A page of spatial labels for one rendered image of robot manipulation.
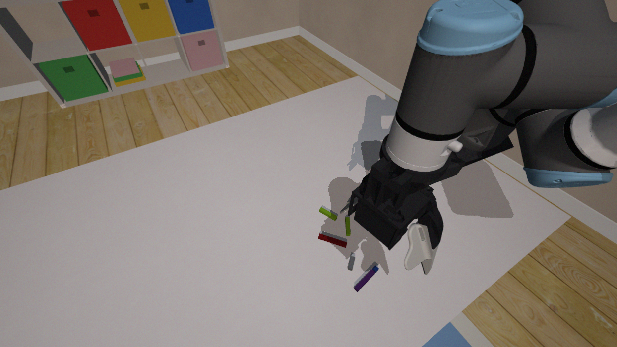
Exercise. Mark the purple rod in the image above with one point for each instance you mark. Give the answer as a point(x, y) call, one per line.
point(364, 280)

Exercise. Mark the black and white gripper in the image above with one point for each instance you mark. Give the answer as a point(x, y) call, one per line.
point(385, 213)

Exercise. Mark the dark red rod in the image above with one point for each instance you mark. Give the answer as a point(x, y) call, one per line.
point(332, 240)

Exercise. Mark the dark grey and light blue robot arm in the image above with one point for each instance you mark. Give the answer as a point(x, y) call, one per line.
point(482, 68)

